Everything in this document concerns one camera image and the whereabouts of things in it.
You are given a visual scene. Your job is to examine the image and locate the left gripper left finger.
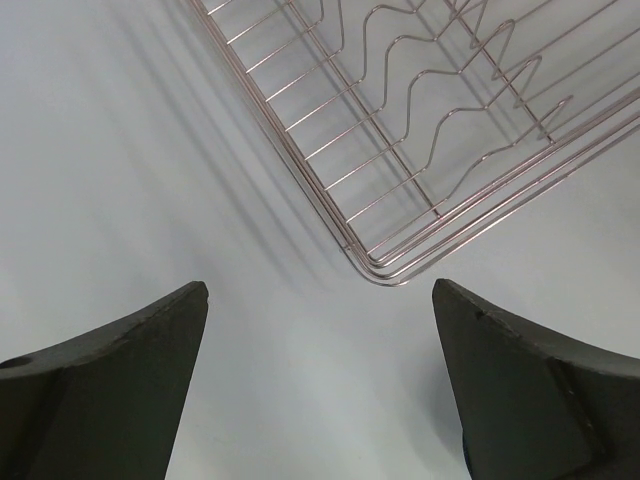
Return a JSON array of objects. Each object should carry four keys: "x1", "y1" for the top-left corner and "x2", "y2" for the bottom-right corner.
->
[{"x1": 1, "y1": 281, "x2": 208, "y2": 479}]

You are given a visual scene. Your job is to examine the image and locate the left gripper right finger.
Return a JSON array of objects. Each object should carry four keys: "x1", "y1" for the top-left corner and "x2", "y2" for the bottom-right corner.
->
[{"x1": 432, "y1": 278, "x2": 639, "y2": 479}]

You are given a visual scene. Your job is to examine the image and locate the wire dish rack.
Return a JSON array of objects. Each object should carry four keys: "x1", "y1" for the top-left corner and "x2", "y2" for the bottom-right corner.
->
[{"x1": 191, "y1": 1, "x2": 639, "y2": 286}]

